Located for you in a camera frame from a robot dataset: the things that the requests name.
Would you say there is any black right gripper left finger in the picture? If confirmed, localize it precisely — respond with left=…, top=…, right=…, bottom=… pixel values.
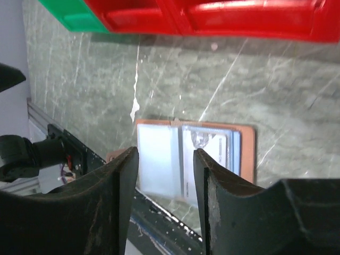
left=1, top=147, right=139, bottom=254

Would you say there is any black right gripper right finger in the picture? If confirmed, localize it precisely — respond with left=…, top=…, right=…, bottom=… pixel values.
left=193, top=149, right=339, bottom=254

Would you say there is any brown leather card holder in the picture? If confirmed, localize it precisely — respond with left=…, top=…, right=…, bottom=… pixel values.
left=105, top=118, right=256, bottom=205

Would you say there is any red plastic bin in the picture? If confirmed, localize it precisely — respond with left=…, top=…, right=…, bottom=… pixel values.
left=85, top=0, right=180, bottom=35
left=157, top=1, right=339, bottom=43

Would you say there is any green plastic bin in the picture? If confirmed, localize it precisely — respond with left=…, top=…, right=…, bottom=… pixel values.
left=39, top=0, right=109, bottom=33

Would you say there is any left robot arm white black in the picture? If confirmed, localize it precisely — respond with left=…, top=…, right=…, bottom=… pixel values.
left=1, top=63, right=70, bottom=182

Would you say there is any white diamond print card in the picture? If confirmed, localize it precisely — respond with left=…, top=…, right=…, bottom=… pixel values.
left=182, top=125, right=228, bottom=206

